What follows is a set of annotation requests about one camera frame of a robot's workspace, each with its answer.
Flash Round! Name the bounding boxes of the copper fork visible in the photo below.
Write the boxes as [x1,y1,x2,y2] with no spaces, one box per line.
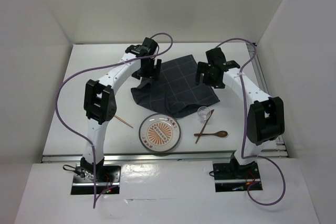
[114,115,133,129]

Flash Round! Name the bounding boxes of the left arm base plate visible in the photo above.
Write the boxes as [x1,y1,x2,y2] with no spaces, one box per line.
[63,165,121,195]

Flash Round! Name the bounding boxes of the small clear glass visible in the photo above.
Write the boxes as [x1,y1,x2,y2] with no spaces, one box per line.
[197,106,211,123]

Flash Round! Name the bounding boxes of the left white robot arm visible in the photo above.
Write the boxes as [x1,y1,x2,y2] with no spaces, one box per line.
[80,37,161,182]

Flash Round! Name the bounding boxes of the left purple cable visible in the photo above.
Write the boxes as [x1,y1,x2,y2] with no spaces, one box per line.
[56,33,174,209]

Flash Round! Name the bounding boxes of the purple cable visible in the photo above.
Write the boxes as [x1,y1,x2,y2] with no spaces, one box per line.
[215,37,287,206]
[56,33,174,209]

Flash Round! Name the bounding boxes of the aluminium frame rail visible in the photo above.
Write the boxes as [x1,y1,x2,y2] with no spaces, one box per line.
[244,41,290,159]

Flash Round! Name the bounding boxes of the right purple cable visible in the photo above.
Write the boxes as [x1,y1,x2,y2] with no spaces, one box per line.
[215,37,287,206]

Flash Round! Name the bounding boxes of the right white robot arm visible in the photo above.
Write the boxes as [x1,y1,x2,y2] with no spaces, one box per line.
[195,47,285,178]

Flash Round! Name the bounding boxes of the copper knife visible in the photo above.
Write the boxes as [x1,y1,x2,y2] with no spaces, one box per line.
[195,109,215,144]

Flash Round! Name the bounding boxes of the dark grey checked cloth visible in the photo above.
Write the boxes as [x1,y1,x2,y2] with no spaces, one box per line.
[131,55,220,119]

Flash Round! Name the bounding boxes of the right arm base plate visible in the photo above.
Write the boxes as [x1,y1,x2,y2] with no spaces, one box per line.
[208,162,263,193]

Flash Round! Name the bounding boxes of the patterned ceramic plate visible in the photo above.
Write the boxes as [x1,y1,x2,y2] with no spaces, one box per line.
[139,113,181,153]

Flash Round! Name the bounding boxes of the brown wooden spoon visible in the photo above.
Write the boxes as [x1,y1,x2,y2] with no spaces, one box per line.
[194,131,228,137]

